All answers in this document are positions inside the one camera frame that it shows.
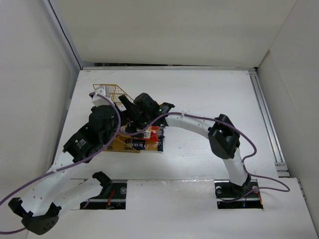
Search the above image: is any purple cable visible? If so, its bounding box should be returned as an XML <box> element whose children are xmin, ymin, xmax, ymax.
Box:
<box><xmin>119</xmin><ymin>112</ymin><xmax>291</xmax><ymax>204</ymax></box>
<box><xmin>0</xmin><ymin>92</ymin><xmax>122</xmax><ymax>235</ymax></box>

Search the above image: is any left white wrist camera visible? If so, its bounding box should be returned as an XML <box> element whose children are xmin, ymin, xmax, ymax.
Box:
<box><xmin>89</xmin><ymin>85</ymin><xmax>110</xmax><ymax>107</ymax></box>

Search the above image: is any aluminium rail right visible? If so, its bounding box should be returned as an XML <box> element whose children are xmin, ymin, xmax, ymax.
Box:
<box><xmin>248</xmin><ymin>68</ymin><xmax>291</xmax><ymax>178</ymax></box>

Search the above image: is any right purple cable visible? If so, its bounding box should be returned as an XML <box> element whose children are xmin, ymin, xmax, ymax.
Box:
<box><xmin>119</xmin><ymin>112</ymin><xmax>291</xmax><ymax>204</ymax></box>

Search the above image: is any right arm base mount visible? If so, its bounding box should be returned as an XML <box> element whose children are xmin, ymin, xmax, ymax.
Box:
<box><xmin>214</xmin><ymin>179</ymin><xmax>263</xmax><ymax>210</ymax></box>

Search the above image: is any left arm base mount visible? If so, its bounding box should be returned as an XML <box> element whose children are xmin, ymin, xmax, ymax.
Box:
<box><xmin>80</xmin><ymin>178</ymin><xmax>128</xmax><ymax>210</ymax></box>

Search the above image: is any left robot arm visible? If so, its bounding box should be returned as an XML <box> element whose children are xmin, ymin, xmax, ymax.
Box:
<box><xmin>8</xmin><ymin>93</ymin><xmax>126</xmax><ymax>236</ymax></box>

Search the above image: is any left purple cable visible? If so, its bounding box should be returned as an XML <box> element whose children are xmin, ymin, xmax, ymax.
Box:
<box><xmin>0</xmin><ymin>92</ymin><xmax>122</xmax><ymax>235</ymax></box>

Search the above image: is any yellow wire shelf basket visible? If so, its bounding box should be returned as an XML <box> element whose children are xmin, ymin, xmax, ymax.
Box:
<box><xmin>92</xmin><ymin>83</ymin><xmax>143</xmax><ymax>154</ymax></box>

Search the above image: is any dark blue spaghetti bag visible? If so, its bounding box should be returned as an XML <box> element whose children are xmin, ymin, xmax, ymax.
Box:
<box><xmin>109</xmin><ymin>138</ymin><xmax>165</xmax><ymax>153</ymax></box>

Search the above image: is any red spaghetti bag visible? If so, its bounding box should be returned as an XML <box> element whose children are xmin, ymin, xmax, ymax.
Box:
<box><xmin>131</xmin><ymin>125</ymin><xmax>164</xmax><ymax>142</ymax></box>

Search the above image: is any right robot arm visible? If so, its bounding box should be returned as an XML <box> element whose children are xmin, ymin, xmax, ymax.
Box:
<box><xmin>119</xmin><ymin>93</ymin><xmax>251</xmax><ymax>195</ymax></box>

